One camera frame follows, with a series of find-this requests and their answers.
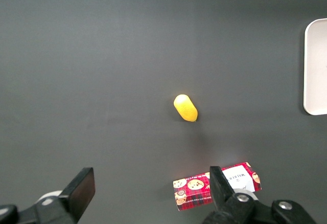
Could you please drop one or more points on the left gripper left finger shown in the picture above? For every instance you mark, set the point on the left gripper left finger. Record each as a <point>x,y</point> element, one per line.
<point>76,193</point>

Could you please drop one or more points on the yellow lemon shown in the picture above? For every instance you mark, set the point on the yellow lemon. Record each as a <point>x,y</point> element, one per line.
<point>186,108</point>

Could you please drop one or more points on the beige rectangular tray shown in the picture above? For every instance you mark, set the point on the beige rectangular tray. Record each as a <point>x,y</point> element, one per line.
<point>316,68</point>

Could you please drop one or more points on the red tartan cookie box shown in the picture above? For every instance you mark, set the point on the red tartan cookie box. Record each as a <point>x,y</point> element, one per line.
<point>194,186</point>

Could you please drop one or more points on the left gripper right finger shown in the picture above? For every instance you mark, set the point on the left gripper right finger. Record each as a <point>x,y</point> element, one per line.
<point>222,196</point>

